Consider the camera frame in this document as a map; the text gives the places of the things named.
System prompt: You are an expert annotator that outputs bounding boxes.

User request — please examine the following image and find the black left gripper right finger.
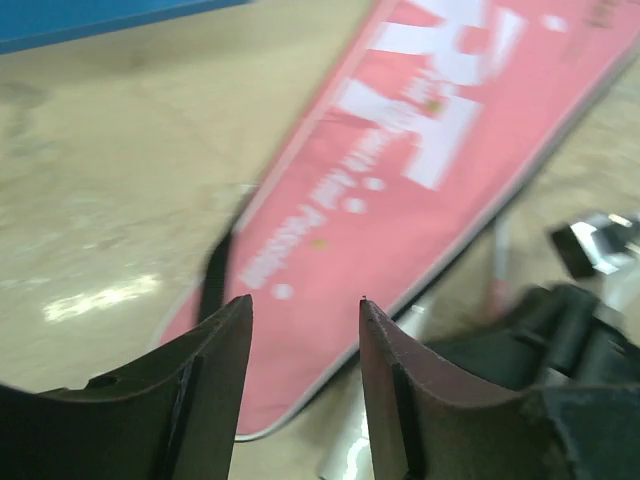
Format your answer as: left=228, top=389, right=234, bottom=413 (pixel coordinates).
left=359, top=300, right=639, bottom=479

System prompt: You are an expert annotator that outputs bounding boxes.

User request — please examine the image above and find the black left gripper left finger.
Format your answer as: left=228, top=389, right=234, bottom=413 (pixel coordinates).
left=1, top=295, right=253, bottom=479

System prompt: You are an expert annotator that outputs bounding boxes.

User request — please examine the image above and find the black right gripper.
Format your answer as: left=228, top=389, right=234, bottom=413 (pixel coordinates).
left=427, top=283, right=639, bottom=390

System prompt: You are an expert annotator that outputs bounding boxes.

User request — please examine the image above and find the pink racket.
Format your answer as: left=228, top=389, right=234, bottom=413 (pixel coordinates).
left=317, top=214, right=516, bottom=480

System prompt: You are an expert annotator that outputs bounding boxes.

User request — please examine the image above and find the pink racket cover bag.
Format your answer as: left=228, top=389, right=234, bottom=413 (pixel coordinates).
left=159, top=0, right=639, bottom=441

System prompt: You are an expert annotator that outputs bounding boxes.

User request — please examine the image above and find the blue shelf unit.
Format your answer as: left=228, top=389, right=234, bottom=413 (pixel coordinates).
left=1, top=0, right=240, bottom=54

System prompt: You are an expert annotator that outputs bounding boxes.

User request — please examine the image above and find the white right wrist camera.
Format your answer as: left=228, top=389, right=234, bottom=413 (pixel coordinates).
left=548, top=211, right=639, bottom=280

